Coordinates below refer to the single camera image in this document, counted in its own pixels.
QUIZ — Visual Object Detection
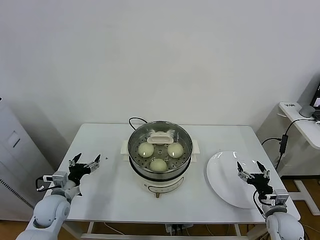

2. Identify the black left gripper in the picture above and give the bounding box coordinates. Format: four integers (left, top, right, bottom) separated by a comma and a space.
67, 152, 102, 186

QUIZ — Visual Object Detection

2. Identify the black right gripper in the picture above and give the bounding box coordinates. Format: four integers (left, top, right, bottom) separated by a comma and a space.
236, 160, 273, 195

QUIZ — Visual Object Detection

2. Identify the cream steamed baozi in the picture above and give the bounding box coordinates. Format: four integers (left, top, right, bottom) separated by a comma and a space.
166, 142, 185, 158
149, 158, 168, 173
138, 142, 155, 158

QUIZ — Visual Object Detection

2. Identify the glass lid cream handle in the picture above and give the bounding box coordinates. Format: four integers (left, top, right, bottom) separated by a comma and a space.
128, 120, 194, 176

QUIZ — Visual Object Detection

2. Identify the perforated steel steamer basket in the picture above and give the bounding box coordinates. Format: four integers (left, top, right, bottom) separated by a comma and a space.
127, 120, 194, 180

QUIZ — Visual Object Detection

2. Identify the white round plate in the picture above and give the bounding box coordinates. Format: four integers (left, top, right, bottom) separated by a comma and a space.
206, 150, 272, 210

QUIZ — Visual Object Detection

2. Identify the grey usb hub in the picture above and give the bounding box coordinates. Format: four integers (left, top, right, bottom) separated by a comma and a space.
279, 134, 288, 155

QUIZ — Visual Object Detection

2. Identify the white side desk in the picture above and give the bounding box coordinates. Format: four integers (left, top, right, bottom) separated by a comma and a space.
255, 101, 320, 216

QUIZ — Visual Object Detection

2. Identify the white floor cabinet unit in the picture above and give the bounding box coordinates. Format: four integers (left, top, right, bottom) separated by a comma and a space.
0, 96, 57, 222

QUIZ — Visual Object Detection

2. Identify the grey cylinder speaker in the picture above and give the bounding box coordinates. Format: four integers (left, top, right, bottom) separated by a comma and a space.
299, 104, 315, 118

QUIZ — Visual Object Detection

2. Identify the cream electric cooker base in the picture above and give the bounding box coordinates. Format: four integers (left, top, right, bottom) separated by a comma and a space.
120, 139, 202, 199

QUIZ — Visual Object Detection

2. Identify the white power strip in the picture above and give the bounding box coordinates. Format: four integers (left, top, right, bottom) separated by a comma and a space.
164, 223, 193, 236

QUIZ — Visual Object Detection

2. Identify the black laptop screen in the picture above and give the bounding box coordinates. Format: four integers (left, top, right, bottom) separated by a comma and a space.
309, 83, 320, 111

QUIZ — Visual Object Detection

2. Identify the grey upright panel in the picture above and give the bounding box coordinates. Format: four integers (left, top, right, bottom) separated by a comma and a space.
298, 72, 320, 106

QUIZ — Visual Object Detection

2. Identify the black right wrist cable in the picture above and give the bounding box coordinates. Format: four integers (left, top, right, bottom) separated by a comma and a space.
252, 189, 267, 217

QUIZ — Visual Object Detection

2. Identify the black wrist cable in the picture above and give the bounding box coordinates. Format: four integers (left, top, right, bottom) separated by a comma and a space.
252, 189, 267, 217
34, 176, 55, 193

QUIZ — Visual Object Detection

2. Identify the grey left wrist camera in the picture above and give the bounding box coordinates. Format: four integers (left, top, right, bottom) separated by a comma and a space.
42, 171, 69, 188

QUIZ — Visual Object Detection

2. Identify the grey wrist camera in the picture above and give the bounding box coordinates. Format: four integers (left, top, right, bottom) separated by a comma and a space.
42, 171, 69, 188
268, 188, 289, 206

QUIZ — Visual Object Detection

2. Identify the black usb cable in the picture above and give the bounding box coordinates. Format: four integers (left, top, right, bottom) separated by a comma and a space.
284, 118, 320, 137
261, 136, 283, 146
274, 152, 286, 171

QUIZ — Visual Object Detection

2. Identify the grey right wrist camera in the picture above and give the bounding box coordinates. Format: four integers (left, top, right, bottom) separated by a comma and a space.
268, 188, 289, 206

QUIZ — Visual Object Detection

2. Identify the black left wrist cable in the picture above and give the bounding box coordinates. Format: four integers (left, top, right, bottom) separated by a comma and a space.
34, 176, 55, 193

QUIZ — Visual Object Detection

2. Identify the black cooker power cable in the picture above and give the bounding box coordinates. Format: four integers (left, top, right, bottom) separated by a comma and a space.
128, 116, 151, 131

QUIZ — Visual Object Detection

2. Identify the white table frame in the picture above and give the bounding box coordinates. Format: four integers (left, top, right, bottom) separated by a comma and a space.
80, 220, 266, 240

